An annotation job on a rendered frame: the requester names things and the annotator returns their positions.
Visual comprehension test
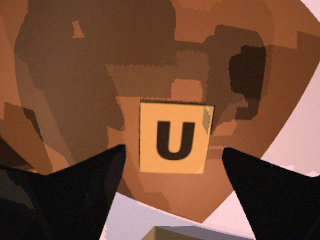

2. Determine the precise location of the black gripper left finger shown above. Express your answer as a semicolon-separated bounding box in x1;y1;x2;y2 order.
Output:
0;144;125;240

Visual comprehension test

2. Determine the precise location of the orange letter tile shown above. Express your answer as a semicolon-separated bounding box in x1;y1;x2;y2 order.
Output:
140;101;213;173

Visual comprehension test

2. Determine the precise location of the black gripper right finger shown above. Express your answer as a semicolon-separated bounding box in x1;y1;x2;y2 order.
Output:
223;147;320;240

